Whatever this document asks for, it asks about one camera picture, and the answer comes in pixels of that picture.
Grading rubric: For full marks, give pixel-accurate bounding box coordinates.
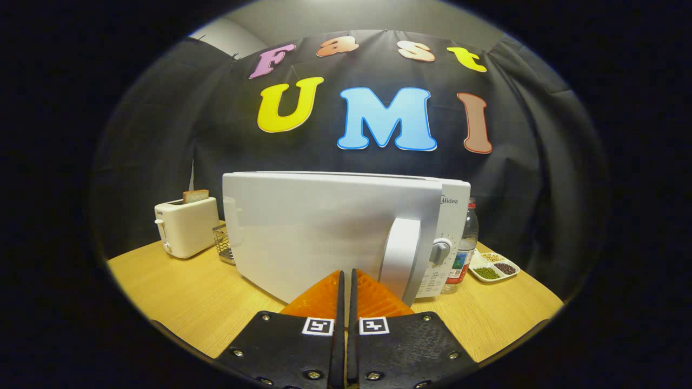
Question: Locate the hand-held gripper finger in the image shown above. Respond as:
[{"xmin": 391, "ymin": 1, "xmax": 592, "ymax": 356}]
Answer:
[
  {"xmin": 347, "ymin": 269, "xmax": 479, "ymax": 389},
  {"xmin": 215, "ymin": 269, "xmax": 345, "ymax": 389}
]

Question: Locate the white microwave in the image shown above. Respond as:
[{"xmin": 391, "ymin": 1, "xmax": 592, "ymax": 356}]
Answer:
[{"xmin": 222, "ymin": 171, "xmax": 471, "ymax": 307}]

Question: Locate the clear plastic water bottle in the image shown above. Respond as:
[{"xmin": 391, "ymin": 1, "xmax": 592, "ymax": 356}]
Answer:
[{"xmin": 441, "ymin": 198, "xmax": 480, "ymax": 294}]

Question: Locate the white divided bean dish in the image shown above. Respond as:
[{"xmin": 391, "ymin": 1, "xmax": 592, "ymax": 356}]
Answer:
[{"xmin": 468, "ymin": 251, "xmax": 521, "ymax": 283}]

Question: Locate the cream toaster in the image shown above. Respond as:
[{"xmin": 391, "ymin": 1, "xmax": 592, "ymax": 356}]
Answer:
[{"xmin": 154, "ymin": 197, "xmax": 221, "ymax": 259}]

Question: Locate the wire mesh basket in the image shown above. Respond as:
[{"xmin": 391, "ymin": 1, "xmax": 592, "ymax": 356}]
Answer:
[{"xmin": 212, "ymin": 224, "xmax": 236, "ymax": 265}]

